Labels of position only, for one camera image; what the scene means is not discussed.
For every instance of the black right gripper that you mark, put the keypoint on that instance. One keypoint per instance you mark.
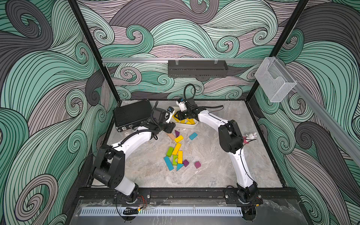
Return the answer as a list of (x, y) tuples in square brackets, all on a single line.
[(179, 114)]

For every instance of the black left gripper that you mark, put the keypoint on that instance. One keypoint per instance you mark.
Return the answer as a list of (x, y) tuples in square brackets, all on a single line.
[(170, 127)]

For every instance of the yellow slanted long block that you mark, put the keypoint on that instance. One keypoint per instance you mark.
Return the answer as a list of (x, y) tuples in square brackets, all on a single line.
[(178, 139)]

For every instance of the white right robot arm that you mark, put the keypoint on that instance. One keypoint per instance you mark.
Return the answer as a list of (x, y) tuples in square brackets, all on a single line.
[(231, 141)]

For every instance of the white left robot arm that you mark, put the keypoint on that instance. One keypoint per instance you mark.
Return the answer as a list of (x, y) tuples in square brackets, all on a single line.
[(109, 165)]

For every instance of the white plastic tub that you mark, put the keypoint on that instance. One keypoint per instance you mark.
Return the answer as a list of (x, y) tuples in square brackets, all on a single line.
[(182, 123)]

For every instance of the natural wood rectangular block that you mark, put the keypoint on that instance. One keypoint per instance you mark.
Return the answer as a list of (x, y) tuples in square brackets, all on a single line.
[(172, 136)]

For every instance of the green rectangular block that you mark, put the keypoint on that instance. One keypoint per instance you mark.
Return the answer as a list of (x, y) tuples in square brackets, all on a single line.
[(169, 152)]

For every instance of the teal short block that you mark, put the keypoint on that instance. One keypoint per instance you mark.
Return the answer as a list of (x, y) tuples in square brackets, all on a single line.
[(193, 136)]

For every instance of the light green arch block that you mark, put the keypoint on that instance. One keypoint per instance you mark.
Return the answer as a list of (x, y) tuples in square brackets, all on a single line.
[(174, 160)]

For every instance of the teal long block at left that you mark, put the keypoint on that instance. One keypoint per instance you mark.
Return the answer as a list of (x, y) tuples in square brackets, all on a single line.
[(168, 163)]

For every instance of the purple cube block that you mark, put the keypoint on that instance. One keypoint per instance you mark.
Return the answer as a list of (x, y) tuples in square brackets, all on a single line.
[(185, 163)]

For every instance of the teal triangle block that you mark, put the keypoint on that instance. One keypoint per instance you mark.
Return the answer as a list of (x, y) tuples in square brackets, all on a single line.
[(179, 166)]

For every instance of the black aluminium carrying case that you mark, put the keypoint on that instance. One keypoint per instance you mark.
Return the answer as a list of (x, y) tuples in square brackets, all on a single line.
[(132, 115)]

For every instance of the magenta cube block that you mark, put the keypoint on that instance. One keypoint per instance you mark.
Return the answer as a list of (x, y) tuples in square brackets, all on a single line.
[(197, 164)]

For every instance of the pink and white toy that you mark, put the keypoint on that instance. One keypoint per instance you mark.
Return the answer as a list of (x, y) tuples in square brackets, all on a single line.
[(249, 137)]

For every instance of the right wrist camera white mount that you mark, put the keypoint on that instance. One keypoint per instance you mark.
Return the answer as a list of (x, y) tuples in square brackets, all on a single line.
[(181, 103)]

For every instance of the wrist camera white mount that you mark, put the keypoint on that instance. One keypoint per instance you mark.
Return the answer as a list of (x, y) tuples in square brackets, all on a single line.
[(181, 103), (169, 113)]

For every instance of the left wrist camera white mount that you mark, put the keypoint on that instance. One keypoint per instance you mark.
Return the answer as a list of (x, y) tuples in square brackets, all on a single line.
[(169, 113)]

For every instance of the black wall-mounted tray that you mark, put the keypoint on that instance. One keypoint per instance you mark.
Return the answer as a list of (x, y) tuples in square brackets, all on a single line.
[(197, 69)]

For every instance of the clear acrylic wall holder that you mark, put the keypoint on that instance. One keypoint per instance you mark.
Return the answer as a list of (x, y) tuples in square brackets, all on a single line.
[(275, 79)]

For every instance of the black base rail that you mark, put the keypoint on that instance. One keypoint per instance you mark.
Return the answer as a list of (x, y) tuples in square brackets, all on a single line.
[(153, 195)]

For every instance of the white slotted cable duct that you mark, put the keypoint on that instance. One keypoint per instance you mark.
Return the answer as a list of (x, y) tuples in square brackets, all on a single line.
[(165, 211)]

